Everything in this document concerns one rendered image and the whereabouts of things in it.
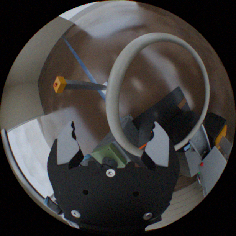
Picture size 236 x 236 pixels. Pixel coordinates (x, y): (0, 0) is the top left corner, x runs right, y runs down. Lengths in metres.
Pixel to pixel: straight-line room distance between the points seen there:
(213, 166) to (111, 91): 0.76
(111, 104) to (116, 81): 0.05
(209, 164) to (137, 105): 1.41
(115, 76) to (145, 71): 1.38
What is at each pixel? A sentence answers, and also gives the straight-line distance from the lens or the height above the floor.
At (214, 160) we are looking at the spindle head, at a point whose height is 1.25.
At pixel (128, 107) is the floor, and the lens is 1.47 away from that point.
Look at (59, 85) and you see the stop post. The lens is 0.75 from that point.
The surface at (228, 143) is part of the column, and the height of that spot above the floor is 1.04.
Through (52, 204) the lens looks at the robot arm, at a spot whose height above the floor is 1.68.
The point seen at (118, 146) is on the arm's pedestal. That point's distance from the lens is 0.79.
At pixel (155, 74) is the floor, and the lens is 1.53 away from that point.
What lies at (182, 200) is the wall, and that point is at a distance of 6.14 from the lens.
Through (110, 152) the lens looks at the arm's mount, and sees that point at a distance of 0.78.
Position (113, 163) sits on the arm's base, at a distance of 0.82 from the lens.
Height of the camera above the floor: 1.44
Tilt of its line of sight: 66 degrees down
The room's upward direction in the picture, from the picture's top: 134 degrees counter-clockwise
